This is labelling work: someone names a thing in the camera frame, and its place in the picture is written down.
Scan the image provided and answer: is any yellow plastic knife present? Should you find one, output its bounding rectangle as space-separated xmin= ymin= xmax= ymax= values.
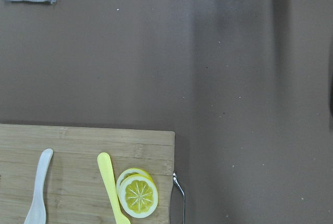
xmin=97 ymin=152 xmax=131 ymax=224

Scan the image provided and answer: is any bamboo cutting board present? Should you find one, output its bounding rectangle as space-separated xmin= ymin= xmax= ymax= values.
xmin=1 ymin=124 xmax=175 ymax=223

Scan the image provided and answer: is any metal cutting board handle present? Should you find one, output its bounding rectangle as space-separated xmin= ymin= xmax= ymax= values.
xmin=172 ymin=172 xmax=186 ymax=224

